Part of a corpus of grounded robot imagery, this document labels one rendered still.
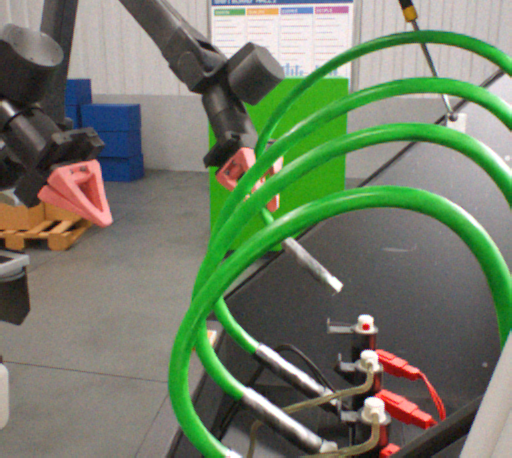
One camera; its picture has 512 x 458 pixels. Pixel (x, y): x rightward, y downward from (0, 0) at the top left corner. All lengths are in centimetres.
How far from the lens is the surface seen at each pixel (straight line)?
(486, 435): 27
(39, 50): 65
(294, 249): 73
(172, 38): 88
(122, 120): 685
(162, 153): 765
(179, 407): 42
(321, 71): 68
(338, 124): 385
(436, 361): 103
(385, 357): 64
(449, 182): 93
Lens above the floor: 139
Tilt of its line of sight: 14 degrees down
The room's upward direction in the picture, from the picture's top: straight up
